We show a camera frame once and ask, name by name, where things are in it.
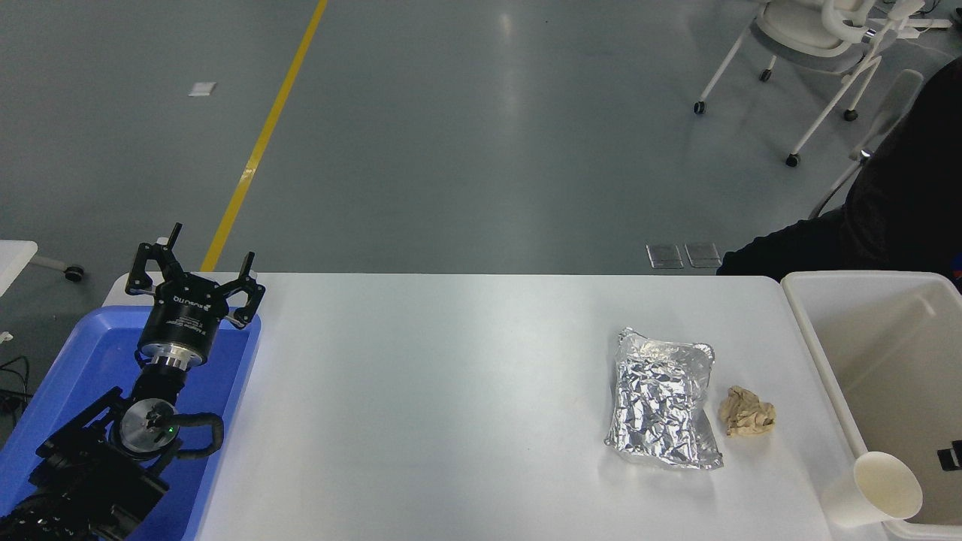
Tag crumpled tan paper ball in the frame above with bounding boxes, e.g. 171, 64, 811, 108
718, 385, 776, 437

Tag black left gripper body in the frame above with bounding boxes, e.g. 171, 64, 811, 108
138, 274, 230, 355

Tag black floor cables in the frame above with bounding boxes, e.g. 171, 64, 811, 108
0, 355, 33, 423

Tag white side table with caster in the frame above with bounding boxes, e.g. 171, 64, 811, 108
0, 239, 86, 298

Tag blue plastic tray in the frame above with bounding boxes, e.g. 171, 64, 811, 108
0, 304, 262, 541

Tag white paper cup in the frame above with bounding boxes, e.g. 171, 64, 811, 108
820, 450, 924, 529

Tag large pale plastic bin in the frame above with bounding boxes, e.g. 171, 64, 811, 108
781, 270, 962, 541

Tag crumpled silver foil tray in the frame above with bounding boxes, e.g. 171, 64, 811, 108
605, 327, 724, 470

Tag person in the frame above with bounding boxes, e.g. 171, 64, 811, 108
716, 59, 962, 291

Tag white wheeled office chair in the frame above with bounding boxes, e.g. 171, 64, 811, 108
693, 0, 933, 168

